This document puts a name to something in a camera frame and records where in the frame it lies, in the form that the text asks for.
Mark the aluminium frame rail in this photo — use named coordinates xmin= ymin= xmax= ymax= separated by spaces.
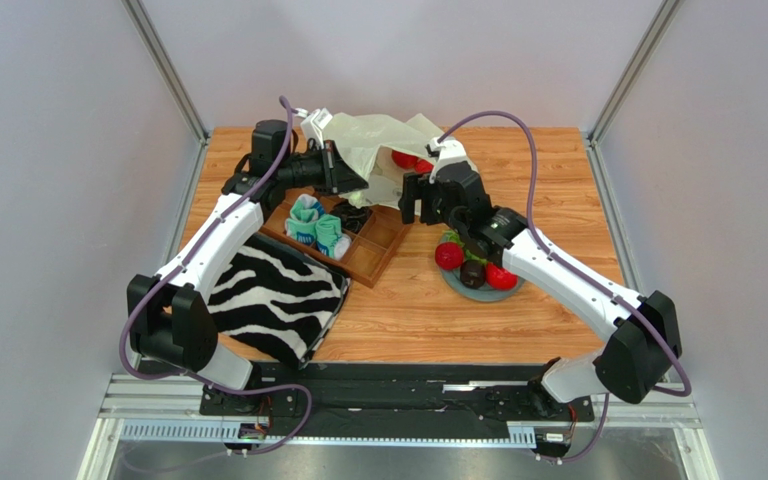
xmin=78 ymin=362 xmax=719 ymax=479

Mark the dark purple plum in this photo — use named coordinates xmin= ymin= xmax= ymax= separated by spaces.
xmin=459 ymin=260 xmax=486 ymax=290

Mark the red apple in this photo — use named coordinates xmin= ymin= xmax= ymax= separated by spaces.
xmin=485 ymin=263 xmax=519 ymax=291
xmin=391 ymin=150 xmax=419 ymax=170
xmin=434 ymin=241 xmax=465 ymax=271

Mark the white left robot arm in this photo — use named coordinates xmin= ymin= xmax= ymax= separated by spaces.
xmin=118 ymin=120 xmax=368 ymax=395

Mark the red ridged fruit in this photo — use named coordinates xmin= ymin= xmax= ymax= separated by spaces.
xmin=413 ymin=159 xmax=434 ymax=174

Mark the zebra striped cloth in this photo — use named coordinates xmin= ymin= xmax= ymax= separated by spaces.
xmin=208 ymin=234 xmax=351 ymax=370

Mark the green grape bunch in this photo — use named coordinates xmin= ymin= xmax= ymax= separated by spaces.
xmin=442 ymin=230 xmax=487 ymax=265

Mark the wooden compartment tray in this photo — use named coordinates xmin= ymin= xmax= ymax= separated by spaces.
xmin=260 ymin=189 xmax=410 ymax=287

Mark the red apple front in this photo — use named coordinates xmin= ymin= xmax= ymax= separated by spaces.
xmin=485 ymin=263 xmax=519 ymax=291

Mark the teal white sock pair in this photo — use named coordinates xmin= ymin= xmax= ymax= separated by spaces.
xmin=284 ymin=194 xmax=351 ymax=260

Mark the grey blue plate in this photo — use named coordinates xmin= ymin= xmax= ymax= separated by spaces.
xmin=435 ymin=264 xmax=525 ymax=303

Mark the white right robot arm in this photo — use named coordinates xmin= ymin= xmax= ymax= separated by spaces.
xmin=399 ymin=162 xmax=692 ymax=404

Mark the pale green plastic bag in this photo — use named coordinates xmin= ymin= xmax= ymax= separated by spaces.
xmin=324 ymin=113 xmax=443 ymax=209

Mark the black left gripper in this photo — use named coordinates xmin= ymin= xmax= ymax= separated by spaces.
xmin=277 ymin=141 xmax=368 ymax=197

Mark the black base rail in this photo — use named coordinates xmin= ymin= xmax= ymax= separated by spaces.
xmin=199 ymin=361 xmax=596 ymax=440

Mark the black rolled sock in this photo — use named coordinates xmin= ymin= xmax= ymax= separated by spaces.
xmin=329 ymin=200 xmax=372 ymax=234

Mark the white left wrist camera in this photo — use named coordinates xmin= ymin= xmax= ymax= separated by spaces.
xmin=293 ymin=108 xmax=333 ymax=148

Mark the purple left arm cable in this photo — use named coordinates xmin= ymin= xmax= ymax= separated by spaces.
xmin=117 ymin=95 xmax=313 ymax=457

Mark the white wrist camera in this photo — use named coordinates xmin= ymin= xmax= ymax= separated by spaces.
xmin=293 ymin=108 xmax=333 ymax=148
xmin=426 ymin=136 xmax=470 ymax=183

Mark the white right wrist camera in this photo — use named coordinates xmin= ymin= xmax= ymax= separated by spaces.
xmin=426 ymin=136 xmax=470 ymax=183

